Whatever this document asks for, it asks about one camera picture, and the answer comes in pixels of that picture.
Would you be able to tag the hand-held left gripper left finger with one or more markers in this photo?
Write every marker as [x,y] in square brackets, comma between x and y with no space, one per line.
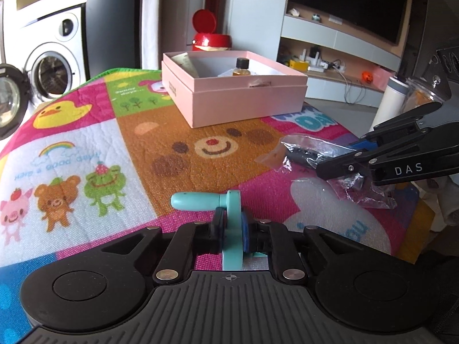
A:
[219,230]

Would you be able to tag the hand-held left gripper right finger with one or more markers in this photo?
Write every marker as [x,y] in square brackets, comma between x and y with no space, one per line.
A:
[246,233]

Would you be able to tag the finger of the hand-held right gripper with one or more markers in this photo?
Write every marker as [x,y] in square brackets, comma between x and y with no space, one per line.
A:
[344,166]
[394,123]

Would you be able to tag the teal hand tool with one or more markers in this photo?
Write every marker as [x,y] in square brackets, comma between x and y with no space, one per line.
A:
[233,222]

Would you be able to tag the clear plastic bag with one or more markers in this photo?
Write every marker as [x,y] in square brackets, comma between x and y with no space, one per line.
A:
[304,150]

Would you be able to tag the pink cardboard box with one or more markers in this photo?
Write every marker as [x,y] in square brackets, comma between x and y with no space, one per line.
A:
[244,104]

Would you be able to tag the cream tube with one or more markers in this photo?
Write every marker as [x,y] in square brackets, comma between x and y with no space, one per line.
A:
[184,63]

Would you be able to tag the white thermos bottle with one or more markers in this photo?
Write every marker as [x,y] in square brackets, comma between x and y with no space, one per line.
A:
[389,104]

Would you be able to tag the glass jar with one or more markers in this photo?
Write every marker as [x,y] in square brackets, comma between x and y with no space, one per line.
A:
[426,96]

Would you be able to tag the pink shelf box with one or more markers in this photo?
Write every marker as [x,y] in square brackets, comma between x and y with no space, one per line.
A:
[383,79]

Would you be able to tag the orange pumpkin toy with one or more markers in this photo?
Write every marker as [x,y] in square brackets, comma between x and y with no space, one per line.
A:
[368,76]

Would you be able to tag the white power strip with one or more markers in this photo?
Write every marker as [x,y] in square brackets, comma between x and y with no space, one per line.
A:
[317,68]

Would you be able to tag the grey television cabinet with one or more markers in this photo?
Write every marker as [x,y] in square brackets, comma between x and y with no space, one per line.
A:
[322,43]

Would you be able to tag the yellow box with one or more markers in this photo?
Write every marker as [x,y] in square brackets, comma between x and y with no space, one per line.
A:
[298,65]

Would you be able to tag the colourful cartoon play mat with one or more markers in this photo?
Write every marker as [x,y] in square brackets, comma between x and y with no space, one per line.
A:
[125,157]

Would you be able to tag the black television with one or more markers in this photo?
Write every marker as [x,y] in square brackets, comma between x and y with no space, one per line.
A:
[344,0]

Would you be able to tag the amber liquid bottle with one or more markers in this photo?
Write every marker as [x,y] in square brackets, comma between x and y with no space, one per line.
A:
[241,70]

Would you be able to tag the small white figurine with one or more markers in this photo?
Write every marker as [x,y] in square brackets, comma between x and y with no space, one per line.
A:
[294,12]

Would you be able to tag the red trash can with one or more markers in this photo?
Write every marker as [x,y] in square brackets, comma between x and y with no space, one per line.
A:
[211,39]

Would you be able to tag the white washing machine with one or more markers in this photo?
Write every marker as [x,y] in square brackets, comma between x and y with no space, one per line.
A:
[53,50]

